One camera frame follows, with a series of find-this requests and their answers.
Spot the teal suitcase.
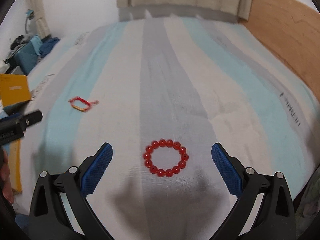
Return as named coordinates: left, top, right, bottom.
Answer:
left=14, top=42, right=38, bottom=75

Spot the red bead bracelet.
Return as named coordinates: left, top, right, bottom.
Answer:
left=143, top=138, right=190, bottom=178

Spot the blue desk lamp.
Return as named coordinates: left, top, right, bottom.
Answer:
left=24, top=9, right=35, bottom=34

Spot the striped bed sheet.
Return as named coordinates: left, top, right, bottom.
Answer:
left=15, top=17, right=319, bottom=239

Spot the blue clothes pile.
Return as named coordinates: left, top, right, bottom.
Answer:
left=39, top=37, right=60, bottom=58

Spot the tied beige curtain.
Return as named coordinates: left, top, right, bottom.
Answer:
left=27, top=0, right=51, bottom=39

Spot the person left hand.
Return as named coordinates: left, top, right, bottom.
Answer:
left=1, top=147, right=14, bottom=205

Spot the red cord bracelet gold tube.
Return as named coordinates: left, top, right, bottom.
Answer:
left=68, top=96, right=99, bottom=113

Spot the white cardboard box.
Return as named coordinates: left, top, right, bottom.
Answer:
left=1, top=74, right=31, bottom=194

